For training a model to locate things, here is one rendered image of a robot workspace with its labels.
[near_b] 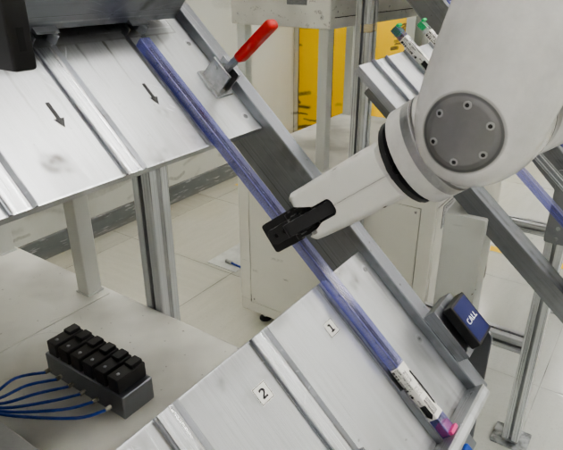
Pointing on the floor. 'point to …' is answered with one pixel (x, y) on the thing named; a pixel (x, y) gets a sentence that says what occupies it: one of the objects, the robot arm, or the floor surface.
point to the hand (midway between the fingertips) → (289, 227)
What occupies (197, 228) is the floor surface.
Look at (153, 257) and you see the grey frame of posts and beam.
